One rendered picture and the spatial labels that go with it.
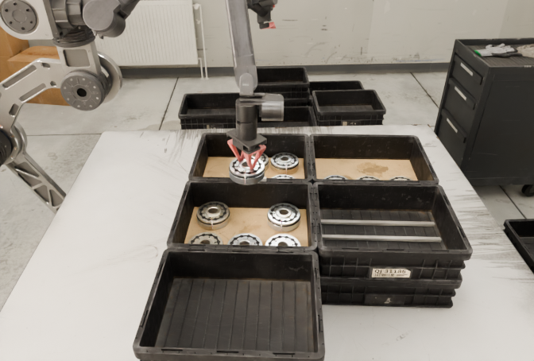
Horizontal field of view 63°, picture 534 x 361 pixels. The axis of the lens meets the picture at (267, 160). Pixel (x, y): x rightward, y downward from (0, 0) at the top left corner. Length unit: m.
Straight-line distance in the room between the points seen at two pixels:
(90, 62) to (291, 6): 3.01
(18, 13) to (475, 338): 1.45
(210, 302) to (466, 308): 0.73
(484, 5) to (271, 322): 4.16
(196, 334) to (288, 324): 0.22
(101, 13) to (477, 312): 1.29
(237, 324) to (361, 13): 3.72
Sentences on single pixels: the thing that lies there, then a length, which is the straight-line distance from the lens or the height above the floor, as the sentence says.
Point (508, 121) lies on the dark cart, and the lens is 2.77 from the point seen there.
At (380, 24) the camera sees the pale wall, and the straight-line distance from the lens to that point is 4.55.
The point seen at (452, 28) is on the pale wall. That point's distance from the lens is 4.81.
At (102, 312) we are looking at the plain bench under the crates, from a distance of 1.39.
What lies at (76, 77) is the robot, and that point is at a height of 1.19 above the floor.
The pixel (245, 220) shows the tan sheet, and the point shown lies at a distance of 1.38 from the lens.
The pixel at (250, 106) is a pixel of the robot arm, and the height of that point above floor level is 1.24.
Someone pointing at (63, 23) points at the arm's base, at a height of 1.43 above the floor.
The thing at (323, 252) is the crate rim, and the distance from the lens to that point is 1.16.
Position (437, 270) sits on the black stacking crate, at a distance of 1.28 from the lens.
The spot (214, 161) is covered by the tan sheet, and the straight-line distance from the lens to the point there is 1.66.
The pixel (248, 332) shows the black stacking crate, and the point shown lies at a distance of 1.11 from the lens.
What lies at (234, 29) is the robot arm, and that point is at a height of 1.41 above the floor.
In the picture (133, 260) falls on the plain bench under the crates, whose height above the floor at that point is 0.70.
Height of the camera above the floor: 1.75
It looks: 34 degrees down
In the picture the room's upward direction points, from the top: 1 degrees counter-clockwise
